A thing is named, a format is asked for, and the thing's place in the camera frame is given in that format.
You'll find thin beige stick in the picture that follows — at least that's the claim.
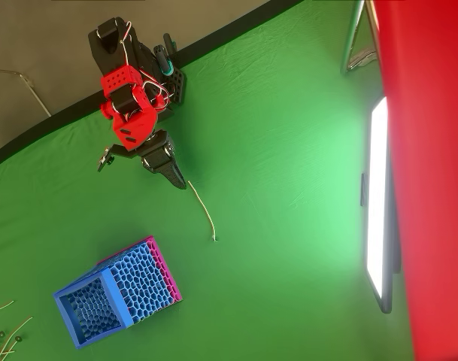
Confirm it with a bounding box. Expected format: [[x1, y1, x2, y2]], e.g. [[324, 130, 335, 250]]
[[187, 180, 217, 243]]

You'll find blue and pink mesh basket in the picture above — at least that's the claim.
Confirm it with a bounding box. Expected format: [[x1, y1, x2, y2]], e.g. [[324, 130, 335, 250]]
[[52, 235, 184, 350]]

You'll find black and teal clamp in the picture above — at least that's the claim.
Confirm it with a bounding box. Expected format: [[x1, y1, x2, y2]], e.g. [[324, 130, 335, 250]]
[[153, 32, 177, 78]]

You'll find green cloth with black edge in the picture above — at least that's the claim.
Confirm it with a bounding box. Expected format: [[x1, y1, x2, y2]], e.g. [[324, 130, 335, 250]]
[[0, 0, 416, 361]]

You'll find flat LED light panel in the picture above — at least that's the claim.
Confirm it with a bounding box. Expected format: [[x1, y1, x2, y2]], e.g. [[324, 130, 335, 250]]
[[359, 96, 402, 315]]

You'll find pile of beige sticks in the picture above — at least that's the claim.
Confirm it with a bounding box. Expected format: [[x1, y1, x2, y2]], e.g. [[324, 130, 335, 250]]
[[0, 317, 34, 354]]

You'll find chrome tube stand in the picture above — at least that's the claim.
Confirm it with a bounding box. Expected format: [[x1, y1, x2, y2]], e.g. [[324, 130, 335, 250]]
[[340, 0, 382, 76]]

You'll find looped servo cable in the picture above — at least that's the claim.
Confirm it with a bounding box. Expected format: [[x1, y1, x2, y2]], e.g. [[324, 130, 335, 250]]
[[140, 77, 170, 111]]

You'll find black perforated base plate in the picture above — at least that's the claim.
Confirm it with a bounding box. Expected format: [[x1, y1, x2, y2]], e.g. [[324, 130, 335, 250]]
[[153, 67, 187, 121]]

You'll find long servo cable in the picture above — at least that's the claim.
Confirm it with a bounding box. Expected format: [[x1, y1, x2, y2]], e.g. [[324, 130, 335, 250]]
[[96, 20, 134, 68]]

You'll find grey floor cable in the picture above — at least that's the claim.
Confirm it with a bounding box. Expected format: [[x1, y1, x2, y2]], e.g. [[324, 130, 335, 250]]
[[0, 67, 53, 118]]

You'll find large red post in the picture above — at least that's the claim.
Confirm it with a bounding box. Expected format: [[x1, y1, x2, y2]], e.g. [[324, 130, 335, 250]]
[[371, 0, 458, 361]]

